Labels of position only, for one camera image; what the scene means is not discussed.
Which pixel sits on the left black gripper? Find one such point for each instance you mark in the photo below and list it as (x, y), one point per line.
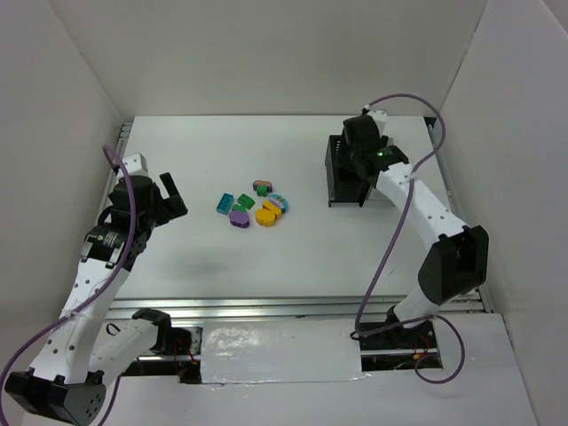
(165, 205)

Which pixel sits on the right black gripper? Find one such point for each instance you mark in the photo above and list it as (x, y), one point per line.
(355, 161)

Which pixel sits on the yellow rounded lego brick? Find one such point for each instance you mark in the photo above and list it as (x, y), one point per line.
(265, 217)

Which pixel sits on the teal flower printed lego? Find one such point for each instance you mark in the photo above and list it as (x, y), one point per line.
(279, 201)

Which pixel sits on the yellow rectangular lego brick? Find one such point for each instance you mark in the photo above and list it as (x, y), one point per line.
(272, 208)

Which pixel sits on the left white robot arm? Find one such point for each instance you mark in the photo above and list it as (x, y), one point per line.
(68, 380)

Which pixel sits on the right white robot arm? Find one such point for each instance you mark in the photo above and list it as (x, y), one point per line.
(457, 254)

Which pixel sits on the black slotted container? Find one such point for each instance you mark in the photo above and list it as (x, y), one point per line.
(343, 186)

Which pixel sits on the white slotted container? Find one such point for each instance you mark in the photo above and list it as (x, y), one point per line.
(370, 193)

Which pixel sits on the teal rectangular lego brick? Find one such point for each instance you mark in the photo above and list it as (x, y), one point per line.
(225, 204)

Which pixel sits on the purple rounded lego brick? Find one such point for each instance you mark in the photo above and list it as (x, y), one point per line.
(239, 218)

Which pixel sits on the green square lego brick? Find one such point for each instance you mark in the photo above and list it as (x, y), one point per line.
(246, 201)

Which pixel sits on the small green lego brick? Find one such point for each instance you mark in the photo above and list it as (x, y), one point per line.
(262, 191)

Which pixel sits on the purple printed lego brick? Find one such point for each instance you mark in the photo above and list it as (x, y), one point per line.
(265, 183)

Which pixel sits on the white taped cover panel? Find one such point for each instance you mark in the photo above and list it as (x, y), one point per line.
(284, 351)

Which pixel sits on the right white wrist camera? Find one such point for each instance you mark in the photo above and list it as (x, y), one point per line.
(379, 116)

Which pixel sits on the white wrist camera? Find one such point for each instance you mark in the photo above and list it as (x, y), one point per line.
(136, 165)
(379, 116)

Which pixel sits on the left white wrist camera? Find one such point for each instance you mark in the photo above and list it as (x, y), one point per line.
(136, 165)

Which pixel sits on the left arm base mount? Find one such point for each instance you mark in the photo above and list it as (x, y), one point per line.
(177, 348)

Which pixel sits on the aluminium frame rail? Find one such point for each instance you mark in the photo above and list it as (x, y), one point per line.
(240, 308)

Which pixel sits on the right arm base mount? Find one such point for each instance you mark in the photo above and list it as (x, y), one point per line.
(399, 349)

